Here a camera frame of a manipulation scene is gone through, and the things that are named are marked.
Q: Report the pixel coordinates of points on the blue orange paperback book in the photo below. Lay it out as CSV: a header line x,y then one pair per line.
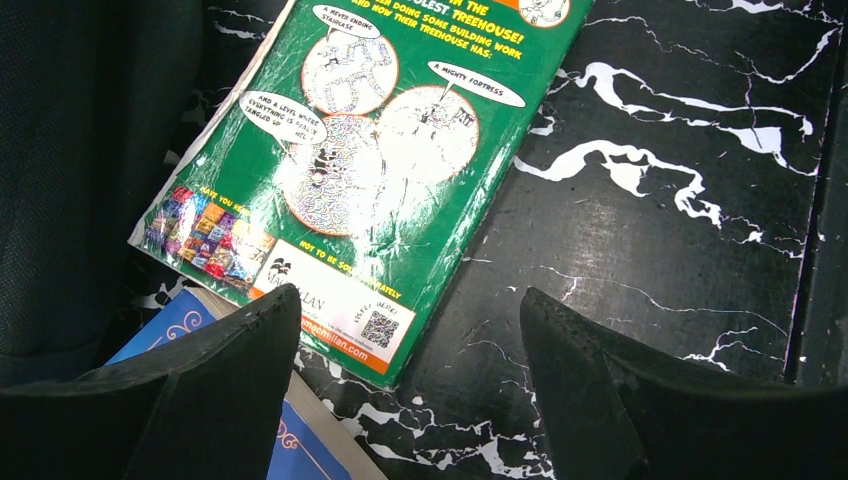
x,y
310,442

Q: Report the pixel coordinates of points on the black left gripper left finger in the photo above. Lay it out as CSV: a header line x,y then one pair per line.
x,y
203,406

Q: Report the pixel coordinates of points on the green comic paperback book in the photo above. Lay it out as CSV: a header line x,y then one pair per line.
x,y
355,158

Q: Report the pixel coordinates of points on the black student backpack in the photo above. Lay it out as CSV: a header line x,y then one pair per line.
x,y
91,94

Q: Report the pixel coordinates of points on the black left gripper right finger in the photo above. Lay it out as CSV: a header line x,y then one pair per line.
x,y
615,408

